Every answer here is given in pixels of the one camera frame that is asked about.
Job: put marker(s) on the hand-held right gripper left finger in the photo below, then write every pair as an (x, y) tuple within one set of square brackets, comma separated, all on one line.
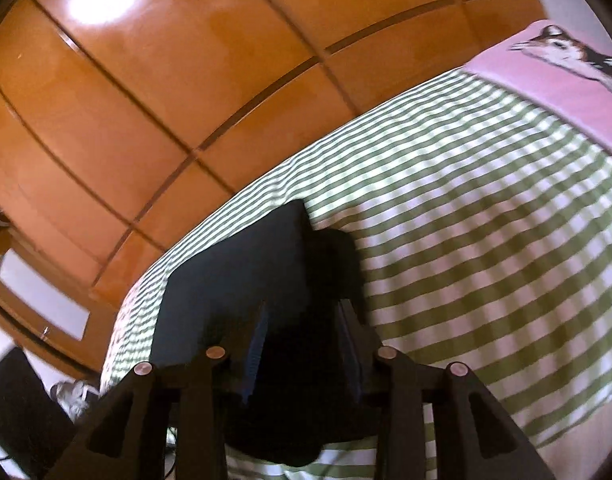
[(252, 360)]

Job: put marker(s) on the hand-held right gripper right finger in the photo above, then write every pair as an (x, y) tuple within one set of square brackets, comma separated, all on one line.
[(350, 360)]

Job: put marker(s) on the black pants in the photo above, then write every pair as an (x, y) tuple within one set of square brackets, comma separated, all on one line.
[(266, 265)]

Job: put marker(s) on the green checked bed sheet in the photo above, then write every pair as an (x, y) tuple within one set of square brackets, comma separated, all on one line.
[(486, 240)]

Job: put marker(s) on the white shoe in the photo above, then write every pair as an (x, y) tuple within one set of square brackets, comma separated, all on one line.
[(73, 395)]

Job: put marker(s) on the white rectangular panel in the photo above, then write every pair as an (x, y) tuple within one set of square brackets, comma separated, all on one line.
[(41, 300)]

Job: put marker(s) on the black bag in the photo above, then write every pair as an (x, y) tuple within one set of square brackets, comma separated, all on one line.
[(16, 410)]

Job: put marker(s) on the wooden wardrobe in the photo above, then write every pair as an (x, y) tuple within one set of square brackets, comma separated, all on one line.
[(186, 90)]

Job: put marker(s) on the pink dog print pillow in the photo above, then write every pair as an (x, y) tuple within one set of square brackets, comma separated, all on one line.
[(541, 80)]

